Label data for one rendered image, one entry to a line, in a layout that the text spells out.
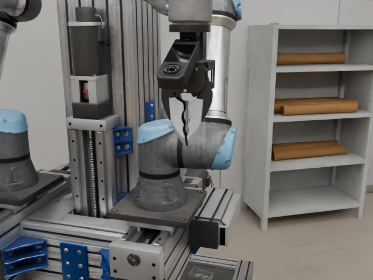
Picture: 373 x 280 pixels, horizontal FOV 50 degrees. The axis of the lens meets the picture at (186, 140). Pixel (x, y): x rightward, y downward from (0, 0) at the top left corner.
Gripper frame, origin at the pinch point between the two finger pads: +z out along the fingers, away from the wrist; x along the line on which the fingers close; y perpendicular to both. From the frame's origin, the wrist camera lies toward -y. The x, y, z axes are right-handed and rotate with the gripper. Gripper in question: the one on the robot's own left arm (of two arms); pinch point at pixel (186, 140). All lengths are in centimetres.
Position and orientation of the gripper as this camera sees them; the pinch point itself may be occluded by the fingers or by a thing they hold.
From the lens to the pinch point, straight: 72.1
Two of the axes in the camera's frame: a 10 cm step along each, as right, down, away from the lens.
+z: 0.0, 9.6, 2.6
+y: 2.7, -2.5, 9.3
